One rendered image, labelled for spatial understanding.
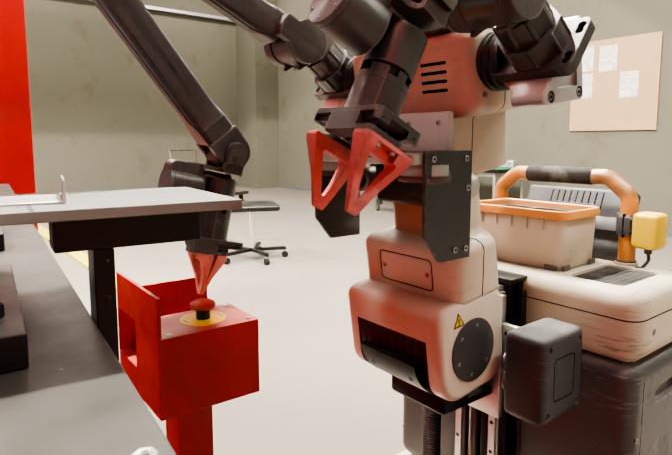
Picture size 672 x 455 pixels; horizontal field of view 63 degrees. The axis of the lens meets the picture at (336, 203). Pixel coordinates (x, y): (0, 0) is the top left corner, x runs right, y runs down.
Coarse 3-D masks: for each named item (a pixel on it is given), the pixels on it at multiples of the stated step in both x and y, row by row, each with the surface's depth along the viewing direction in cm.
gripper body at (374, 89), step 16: (368, 64) 56; (384, 64) 54; (368, 80) 54; (384, 80) 54; (400, 80) 55; (352, 96) 55; (368, 96) 54; (384, 96) 54; (400, 96) 55; (320, 112) 57; (368, 112) 52; (384, 112) 51; (400, 112) 56; (384, 128) 55; (400, 128) 53; (416, 144) 54
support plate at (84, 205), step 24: (72, 192) 62; (96, 192) 62; (120, 192) 62; (144, 192) 62; (168, 192) 62; (192, 192) 62; (0, 216) 44; (24, 216) 45; (48, 216) 46; (72, 216) 47; (96, 216) 48; (120, 216) 49
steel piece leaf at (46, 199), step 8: (64, 184) 51; (64, 192) 51; (0, 200) 52; (8, 200) 52; (16, 200) 52; (24, 200) 52; (32, 200) 52; (40, 200) 52; (48, 200) 52; (56, 200) 52; (64, 200) 51
